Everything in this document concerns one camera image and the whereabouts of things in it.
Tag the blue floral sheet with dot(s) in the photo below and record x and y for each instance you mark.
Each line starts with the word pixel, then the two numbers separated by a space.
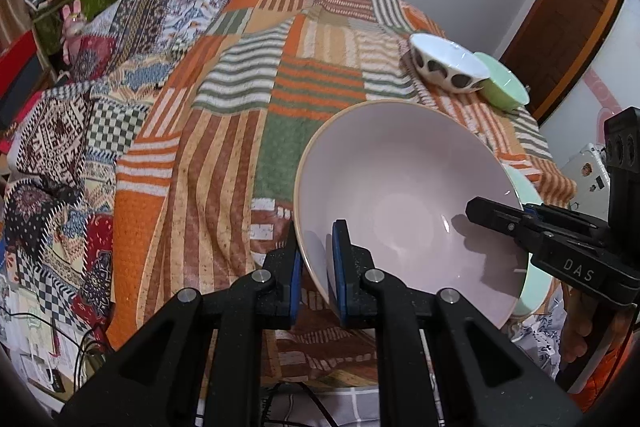
pixel 540 342

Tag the white appliance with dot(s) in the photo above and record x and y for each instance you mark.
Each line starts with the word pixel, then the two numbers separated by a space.
pixel 585 167

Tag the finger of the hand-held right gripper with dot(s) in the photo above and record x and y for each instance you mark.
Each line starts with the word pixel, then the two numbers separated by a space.
pixel 495 217
pixel 555 218

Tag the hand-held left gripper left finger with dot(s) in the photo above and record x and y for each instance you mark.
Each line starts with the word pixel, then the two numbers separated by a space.
pixel 296 287

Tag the patterned patchwork quilt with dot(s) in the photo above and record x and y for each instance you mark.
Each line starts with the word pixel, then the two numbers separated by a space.
pixel 60 132

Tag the wooden door frame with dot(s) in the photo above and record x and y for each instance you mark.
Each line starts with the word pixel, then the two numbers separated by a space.
pixel 582 49

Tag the pink wall sticker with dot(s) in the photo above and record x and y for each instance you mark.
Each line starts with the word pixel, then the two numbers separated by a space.
pixel 597 82

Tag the pink rabbit toy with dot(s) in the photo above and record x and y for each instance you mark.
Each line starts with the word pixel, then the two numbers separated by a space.
pixel 74 24

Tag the wooden door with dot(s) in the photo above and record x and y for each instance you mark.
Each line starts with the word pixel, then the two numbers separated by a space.
pixel 565 7

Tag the orange striped patchwork blanket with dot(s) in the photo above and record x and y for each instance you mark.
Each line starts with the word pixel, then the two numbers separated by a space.
pixel 225 132

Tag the pink bowl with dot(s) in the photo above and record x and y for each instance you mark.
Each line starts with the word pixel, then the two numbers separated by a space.
pixel 400 187

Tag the white bowl with dark spots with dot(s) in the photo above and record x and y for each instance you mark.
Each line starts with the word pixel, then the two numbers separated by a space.
pixel 440 52

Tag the mint green plate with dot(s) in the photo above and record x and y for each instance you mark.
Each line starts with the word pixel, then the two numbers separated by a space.
pixel 535 294

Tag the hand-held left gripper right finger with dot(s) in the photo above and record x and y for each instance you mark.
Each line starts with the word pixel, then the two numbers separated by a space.
pixel 339 277

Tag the person's right hand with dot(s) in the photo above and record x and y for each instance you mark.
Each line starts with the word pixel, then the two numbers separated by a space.
pixel 577 332

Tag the red box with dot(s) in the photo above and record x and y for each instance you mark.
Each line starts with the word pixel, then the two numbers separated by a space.
pixel 15 57

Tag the light green bowl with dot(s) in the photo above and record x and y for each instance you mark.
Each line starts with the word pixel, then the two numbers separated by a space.
pixel 505 87

